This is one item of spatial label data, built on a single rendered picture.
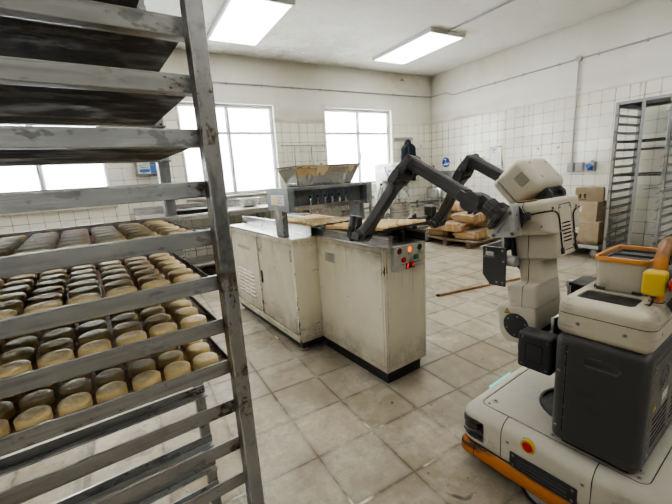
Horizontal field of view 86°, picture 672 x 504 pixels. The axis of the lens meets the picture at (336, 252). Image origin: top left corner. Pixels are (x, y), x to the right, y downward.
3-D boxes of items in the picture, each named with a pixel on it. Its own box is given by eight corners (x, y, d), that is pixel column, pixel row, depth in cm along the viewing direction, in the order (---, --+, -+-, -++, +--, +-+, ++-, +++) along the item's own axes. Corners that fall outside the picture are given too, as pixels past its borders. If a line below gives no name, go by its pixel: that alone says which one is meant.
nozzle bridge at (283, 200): (270, 235, 265) (265, 188, 258) (348, 222, 305) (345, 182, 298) (291, 239, 239) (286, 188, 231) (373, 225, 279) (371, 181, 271)
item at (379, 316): (323, 346, 267) (314, 227, 249) (358, 332, 286) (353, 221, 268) (388, 388, 211) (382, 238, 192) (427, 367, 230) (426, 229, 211)
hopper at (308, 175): (277, 187, 261) (275, 168, 258) (339, 182, 292) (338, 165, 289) (296, 187, 238) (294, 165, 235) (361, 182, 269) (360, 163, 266)
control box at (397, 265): (390, 271, 200) (389, 247, 197) (419, 263, 213) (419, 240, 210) (394, 272, 197) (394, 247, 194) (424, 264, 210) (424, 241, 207)
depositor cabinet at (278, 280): (238, 308, 359) (228, 225, 342) (300, 291, 399) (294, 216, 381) (301, 355, 256) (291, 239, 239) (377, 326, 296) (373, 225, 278)
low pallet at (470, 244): (418, 240, 645) (418, 234, 642) (448, 234, 686) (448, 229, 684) (475, 250, 545) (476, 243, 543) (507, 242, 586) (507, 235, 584)
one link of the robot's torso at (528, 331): (582, 363, 146) (586, 306, 141) (549, 390, 130) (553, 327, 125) (517, 342, 167) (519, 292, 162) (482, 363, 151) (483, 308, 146)
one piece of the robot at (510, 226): (522, 235, 129) (519, 203, 128) (515, 237, 126) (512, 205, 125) (496, 236, 137) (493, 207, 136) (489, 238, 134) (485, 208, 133)
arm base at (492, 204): (502, 211, 125) (520, 208, 132) (485, 197, 129) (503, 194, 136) (488, 230, 131) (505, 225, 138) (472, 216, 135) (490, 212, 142)
